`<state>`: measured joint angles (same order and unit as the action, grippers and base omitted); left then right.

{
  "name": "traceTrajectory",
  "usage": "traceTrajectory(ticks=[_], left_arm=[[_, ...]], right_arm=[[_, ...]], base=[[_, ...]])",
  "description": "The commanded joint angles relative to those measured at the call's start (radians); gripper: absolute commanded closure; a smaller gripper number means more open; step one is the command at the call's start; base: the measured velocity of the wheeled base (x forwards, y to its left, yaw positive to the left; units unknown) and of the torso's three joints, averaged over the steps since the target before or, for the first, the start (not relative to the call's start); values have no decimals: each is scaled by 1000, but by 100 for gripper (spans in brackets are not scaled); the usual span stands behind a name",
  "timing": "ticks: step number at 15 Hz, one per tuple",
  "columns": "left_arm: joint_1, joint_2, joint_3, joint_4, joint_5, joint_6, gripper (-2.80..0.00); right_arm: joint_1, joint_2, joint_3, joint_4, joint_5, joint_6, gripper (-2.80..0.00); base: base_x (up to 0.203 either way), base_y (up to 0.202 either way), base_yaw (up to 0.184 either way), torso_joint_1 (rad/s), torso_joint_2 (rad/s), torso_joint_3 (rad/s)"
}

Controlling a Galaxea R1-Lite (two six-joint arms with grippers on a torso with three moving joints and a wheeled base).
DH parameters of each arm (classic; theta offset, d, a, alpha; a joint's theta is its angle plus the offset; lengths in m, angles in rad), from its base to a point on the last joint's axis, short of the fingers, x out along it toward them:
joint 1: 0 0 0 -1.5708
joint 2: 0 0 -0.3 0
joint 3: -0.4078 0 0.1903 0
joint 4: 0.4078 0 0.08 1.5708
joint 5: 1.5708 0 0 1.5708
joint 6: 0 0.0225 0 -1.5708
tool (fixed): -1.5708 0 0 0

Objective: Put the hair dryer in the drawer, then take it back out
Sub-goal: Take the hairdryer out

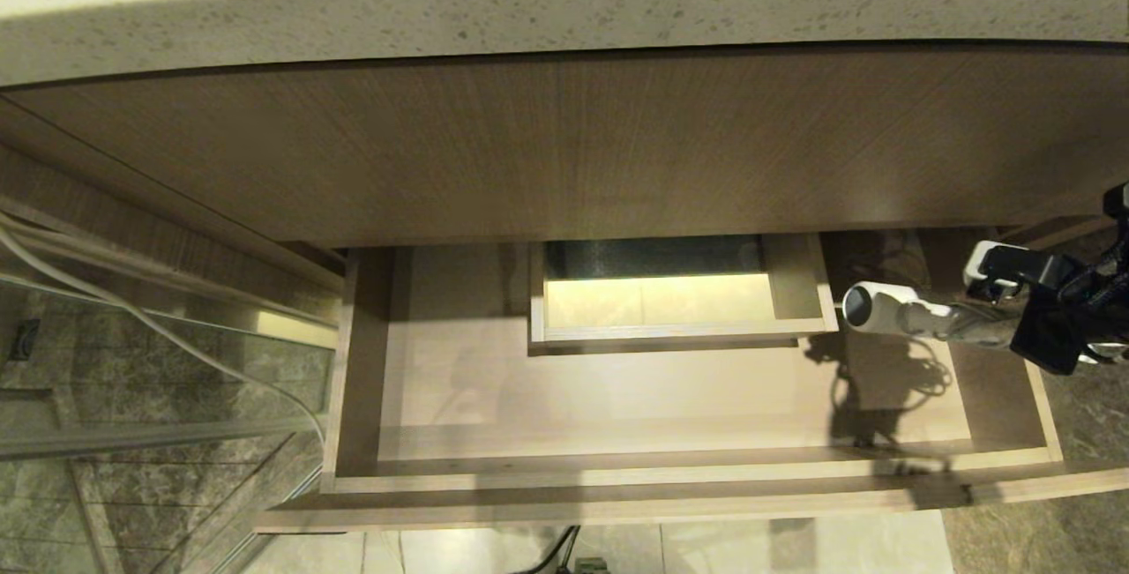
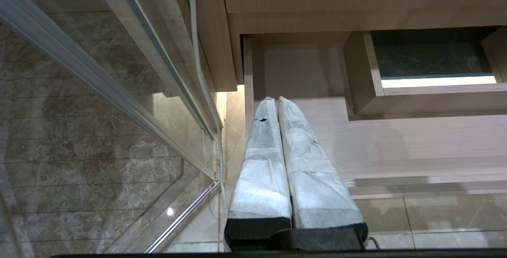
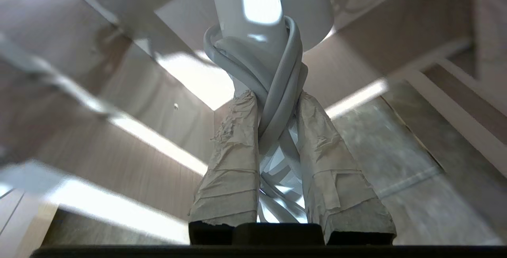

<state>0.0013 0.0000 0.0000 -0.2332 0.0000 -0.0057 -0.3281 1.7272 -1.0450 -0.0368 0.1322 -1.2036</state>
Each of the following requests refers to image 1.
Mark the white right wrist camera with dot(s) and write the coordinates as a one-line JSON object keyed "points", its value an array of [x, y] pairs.
{"points": [[1010, 267]]}

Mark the aluminium shower track rail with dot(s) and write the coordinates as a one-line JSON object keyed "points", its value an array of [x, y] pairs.
{"points": [[176, 296]]}

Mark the clear glass shower panel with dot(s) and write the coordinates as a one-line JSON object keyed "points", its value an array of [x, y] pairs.
{"points": [[132, 389]]}

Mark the aluminium glass door bar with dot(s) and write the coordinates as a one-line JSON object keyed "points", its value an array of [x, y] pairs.
{"points": [[159, 437]]}

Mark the light wooden vanity cabinet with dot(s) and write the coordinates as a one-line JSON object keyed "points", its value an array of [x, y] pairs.
{"points": [[564, 151]]}

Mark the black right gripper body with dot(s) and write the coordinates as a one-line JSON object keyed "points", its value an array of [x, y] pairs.
{"points": [[1054, 336]]}

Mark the white hair dryer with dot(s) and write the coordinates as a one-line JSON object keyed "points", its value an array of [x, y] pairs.
{"points": [[882, 305]]}

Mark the chrome floor rail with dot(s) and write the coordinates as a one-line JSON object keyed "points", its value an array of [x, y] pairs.
{"points": [[256, 547]]}

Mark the light wooden vanity drawer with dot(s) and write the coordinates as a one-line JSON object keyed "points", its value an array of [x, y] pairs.
{"points": [[617, 398]]}

